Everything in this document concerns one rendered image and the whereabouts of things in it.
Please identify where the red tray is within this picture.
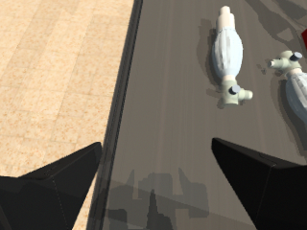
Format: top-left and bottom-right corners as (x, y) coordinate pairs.
(301, 29), (307, 49)

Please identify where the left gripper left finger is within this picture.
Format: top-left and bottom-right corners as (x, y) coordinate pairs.
(0, 142), (103, 230)

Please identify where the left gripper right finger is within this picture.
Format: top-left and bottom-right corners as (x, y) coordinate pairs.
(211, 138), (307, 230)

